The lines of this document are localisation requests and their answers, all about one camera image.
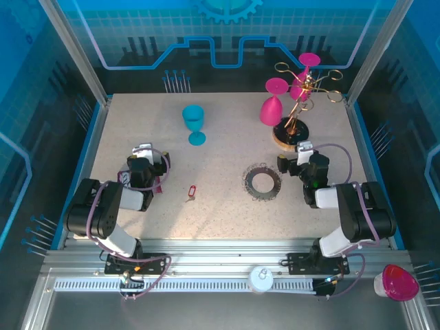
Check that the small red key tag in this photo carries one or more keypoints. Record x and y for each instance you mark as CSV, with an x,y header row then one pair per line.
x,y
192,190

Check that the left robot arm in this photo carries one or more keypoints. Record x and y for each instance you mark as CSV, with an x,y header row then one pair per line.
x,y
103,213

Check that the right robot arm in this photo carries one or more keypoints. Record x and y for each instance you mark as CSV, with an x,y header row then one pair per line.
x,y
364,213

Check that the purple candy bag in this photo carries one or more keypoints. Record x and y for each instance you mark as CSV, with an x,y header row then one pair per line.
x,y
123,178

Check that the teal plastic goblet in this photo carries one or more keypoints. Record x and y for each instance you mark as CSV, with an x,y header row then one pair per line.
x,y
193,118

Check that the large pink plastic goblet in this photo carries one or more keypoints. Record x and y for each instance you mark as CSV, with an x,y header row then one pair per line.
x,y
271,110

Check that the small pink plastic goblet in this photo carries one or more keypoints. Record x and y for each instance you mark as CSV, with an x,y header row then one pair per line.
x,y
308,59

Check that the white round cap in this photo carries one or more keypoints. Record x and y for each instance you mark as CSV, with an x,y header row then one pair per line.
x,y
261,278

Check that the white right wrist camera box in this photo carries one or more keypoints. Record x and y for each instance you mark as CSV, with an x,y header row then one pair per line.
x,y
305,153

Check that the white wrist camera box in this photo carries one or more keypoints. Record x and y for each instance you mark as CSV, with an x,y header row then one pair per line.
x,y
305,153
143,151

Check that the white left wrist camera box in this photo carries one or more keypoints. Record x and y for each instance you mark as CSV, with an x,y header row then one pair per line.
x,y
143,151

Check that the aluminium table side rail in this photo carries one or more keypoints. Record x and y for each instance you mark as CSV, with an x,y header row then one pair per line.
x,y
368,165
90,161

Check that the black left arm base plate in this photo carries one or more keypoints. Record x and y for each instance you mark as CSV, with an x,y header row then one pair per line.
x,y
151,263

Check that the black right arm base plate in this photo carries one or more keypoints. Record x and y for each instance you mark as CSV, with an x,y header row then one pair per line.
x,y
299,263

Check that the aluminium front rail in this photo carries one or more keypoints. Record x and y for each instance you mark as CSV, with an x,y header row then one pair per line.
x,y
223,254

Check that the aluminium frame post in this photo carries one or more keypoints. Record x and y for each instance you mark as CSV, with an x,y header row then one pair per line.
x,y
75,55
374,55

